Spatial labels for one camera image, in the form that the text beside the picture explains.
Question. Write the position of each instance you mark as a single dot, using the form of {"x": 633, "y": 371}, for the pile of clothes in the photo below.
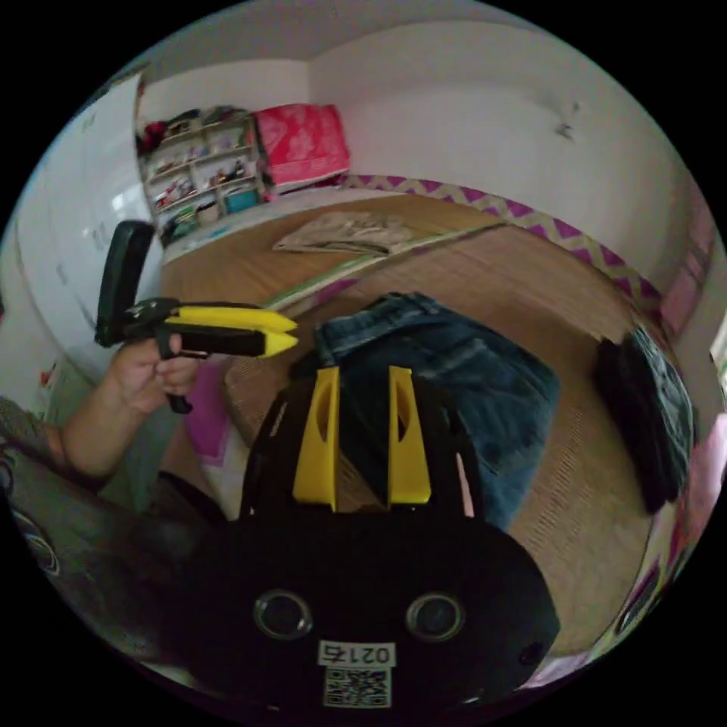
{"x": 647, "y": 409}

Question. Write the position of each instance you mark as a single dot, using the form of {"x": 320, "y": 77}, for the white shelf with items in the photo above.
{"x": 199, "y": 170}

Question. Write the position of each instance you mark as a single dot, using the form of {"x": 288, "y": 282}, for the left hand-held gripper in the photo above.
{"x": 227, "y": 341}

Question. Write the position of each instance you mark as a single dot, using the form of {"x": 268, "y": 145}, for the person's left forearm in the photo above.
{"x": 93, "y": 431}

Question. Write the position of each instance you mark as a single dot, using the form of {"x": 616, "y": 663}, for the person's body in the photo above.
{"x": 85, "y": 539}

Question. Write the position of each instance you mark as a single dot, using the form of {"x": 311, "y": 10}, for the blue jeans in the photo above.
{"x": 471, "y": 375}

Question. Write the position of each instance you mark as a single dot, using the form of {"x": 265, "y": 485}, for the person's left hand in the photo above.
{"x": 139, "y": 377}

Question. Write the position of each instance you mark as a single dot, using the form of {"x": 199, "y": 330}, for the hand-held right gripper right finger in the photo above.
{"x": 406, "y": 460}

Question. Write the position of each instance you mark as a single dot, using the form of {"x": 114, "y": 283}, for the red patterned bag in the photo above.
{"x": 301, "y": 145}

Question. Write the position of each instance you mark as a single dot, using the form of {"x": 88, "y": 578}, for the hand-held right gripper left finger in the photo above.
{"x": 318, "y": 454}

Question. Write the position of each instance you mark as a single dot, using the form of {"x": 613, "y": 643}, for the beige folded cloth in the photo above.
{"x": 346, "y": 233}

